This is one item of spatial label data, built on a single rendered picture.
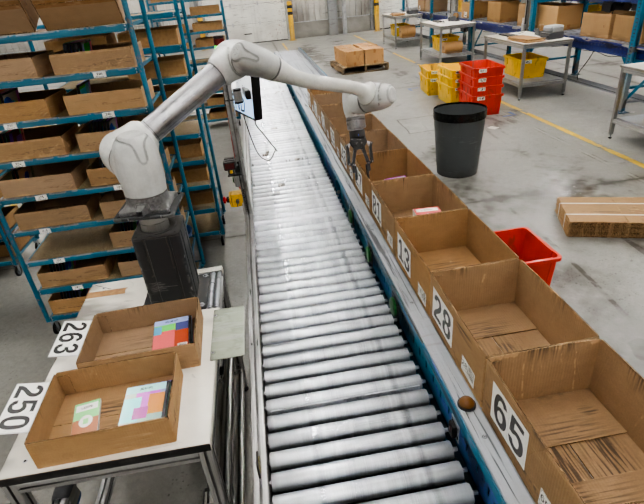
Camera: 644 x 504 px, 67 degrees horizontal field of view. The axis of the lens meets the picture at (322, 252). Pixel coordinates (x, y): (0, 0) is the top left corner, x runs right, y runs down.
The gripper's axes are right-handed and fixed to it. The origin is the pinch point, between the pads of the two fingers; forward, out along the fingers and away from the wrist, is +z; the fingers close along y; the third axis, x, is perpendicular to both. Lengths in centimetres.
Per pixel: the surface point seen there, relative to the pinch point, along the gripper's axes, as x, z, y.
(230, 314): 48, 46, 67
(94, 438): 106, 60, 102
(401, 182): 18.8, 6.3, -13.8
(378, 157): -18.2, -6.4, -13.1
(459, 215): 56, 20, -25
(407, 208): 14.5, 18.7, -16.5
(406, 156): -18.6, -5.0, -28.0
